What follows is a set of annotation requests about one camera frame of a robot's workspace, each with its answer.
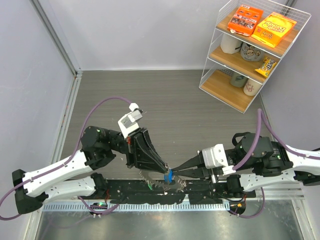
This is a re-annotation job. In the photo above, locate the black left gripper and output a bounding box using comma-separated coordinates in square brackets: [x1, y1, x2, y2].
[108, 126, 168, 172]

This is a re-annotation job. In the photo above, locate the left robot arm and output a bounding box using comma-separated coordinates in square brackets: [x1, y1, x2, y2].
[12, 126, 170, 215]

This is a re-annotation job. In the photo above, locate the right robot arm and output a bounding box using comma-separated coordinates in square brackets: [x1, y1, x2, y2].
[172, 132, 320, 198]

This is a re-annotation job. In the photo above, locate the grey-green mug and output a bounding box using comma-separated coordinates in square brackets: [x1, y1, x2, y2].
[229, 72, 248, 88]

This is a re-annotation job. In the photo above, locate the white mug red writing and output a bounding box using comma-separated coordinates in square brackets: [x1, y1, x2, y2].
[243, 78, 263, 97]

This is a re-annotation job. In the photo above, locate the yellow candy packet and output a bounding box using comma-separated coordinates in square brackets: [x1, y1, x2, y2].
[255, 56, 278, 78]

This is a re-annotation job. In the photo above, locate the grey cartoon mug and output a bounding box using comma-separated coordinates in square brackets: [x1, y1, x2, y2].
[240, 42, 265, 62]

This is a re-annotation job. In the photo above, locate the white paper roll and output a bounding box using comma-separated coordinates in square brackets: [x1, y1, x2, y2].
[220, 33, 243, 54]

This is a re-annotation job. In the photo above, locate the yellow snack bag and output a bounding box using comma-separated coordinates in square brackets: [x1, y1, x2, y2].
[251, 12, 297, 48]

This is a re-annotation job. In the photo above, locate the orange snack box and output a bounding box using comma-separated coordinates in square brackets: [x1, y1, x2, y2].
[227, 4, 264, 37]

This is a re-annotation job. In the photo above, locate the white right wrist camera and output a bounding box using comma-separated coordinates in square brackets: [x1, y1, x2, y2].
[201, 144, 236, 175]

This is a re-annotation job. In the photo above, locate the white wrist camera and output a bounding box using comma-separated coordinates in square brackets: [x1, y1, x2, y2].
[201, 144, 236, 175]
[117, 103, 143, 139]

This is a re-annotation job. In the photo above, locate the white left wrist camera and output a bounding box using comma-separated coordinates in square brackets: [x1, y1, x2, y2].
[117, 103, 143, 139]

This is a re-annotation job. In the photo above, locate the white slotted cable duct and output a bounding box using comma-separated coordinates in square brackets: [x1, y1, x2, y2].
[42, 201, 230, 212]

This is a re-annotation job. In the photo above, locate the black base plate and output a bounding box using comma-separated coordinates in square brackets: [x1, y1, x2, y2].
[100, 179, 256, 205]

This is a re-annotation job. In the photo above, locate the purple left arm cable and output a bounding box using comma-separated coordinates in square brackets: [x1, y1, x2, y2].
[0, 96, 133, 221]

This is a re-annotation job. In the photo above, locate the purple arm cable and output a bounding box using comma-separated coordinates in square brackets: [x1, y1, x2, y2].
[0, 96, 133, 221]
[233, 108, 320, 172]

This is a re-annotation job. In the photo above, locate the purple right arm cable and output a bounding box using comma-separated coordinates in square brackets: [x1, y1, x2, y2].
[233, 108, 320, 172]

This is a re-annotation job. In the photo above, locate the white wire shelf rack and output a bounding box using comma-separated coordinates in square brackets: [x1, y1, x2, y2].
[199, 0, 311, 113]

